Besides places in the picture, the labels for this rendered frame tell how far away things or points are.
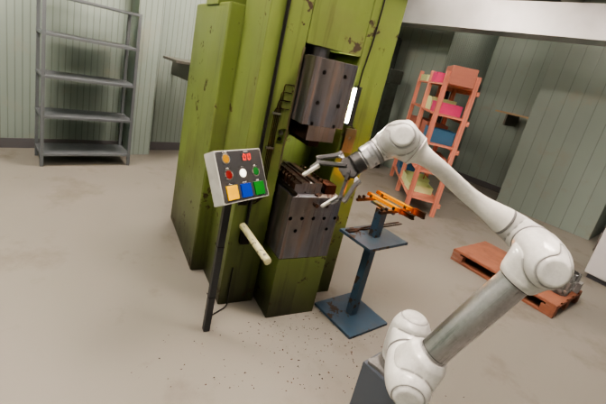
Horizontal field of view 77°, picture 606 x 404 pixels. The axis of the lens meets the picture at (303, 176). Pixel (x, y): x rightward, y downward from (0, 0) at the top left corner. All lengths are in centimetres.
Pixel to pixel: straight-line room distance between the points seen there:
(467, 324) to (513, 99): 785
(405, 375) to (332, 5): 195
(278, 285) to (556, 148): 603
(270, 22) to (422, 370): 182
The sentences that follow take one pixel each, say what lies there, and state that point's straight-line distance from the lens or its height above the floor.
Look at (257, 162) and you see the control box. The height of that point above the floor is 113.
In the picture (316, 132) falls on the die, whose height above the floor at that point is 133.
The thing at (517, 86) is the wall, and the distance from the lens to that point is 904.
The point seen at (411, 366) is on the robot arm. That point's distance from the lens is 146.
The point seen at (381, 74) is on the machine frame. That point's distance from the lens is 272.
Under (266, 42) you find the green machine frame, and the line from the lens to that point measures 228.
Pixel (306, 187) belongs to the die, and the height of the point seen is 96.
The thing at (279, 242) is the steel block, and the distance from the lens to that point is 253.
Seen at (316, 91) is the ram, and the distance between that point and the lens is 230.
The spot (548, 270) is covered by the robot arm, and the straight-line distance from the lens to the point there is 127.
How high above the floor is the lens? 172
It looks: 17 degrees down
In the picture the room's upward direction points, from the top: 13 degrees clockwise
